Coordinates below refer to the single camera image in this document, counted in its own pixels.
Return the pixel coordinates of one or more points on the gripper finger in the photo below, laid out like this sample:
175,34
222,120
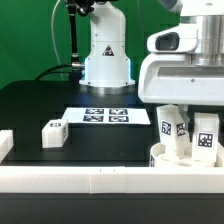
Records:
183,110

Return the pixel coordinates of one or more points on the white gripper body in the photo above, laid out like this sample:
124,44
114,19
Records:
172,79

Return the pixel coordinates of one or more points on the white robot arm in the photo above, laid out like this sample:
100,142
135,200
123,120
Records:
108,69

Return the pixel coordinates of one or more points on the white sheet with tags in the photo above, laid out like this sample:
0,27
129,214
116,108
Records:
106,116

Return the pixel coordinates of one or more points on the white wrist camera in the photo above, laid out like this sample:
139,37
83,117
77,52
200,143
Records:
179,39

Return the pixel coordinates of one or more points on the white U-shaped fence frame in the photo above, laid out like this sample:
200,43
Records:
94,180

